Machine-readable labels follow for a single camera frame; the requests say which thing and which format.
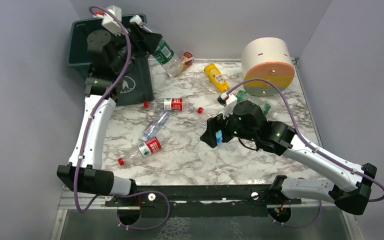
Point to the clear bottle red green label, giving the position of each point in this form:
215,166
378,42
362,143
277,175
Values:
143,150

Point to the cream cylindrical drum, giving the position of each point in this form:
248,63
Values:
268,58

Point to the clear bottle dark green label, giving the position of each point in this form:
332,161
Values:
164,54

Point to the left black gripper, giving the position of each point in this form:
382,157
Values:
145,40

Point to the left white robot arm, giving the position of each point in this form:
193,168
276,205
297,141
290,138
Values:
110,56

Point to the clear bottle blue label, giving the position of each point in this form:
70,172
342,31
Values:
222,138

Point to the dark green trash bin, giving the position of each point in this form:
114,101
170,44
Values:
137,86

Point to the amber red-label bottle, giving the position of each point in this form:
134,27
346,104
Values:
186,59

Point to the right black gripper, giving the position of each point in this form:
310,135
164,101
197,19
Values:
218,127

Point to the yellow plastic bottle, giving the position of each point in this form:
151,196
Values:
216,77

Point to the clear bottle red cap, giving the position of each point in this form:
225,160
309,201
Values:
169,104

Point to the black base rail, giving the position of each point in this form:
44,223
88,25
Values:
195,201

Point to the crushed clear blue bottle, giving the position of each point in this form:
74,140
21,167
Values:
155,125

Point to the green tinted plastic bottle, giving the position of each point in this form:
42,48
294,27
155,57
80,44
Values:
265,107

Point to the clear bottle red white label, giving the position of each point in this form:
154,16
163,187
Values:
206,113

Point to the aluminium frame rail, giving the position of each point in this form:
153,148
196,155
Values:
67,200

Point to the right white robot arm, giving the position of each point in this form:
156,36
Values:
345,184

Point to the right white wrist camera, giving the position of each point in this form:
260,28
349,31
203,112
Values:
228,101

